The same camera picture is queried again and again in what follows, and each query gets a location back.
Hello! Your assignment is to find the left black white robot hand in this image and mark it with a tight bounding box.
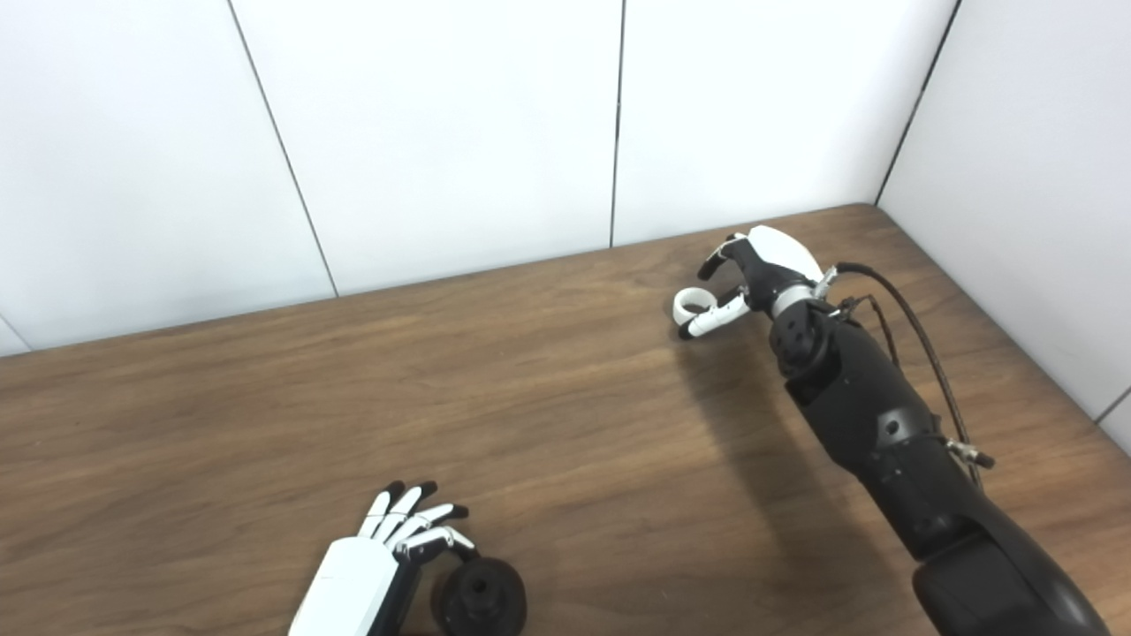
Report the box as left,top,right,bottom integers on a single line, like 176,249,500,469
288,481,478,636

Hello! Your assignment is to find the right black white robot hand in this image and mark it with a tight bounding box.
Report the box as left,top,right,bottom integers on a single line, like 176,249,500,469
677,225,827,341

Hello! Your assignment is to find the white plastic ring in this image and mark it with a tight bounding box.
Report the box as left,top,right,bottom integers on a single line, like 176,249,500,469
672,287,719,328

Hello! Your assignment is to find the round black plastic part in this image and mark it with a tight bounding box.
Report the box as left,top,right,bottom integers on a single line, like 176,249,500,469
431,556,528,636

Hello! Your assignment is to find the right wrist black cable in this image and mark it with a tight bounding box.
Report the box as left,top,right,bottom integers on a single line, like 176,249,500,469
817,261,997,488

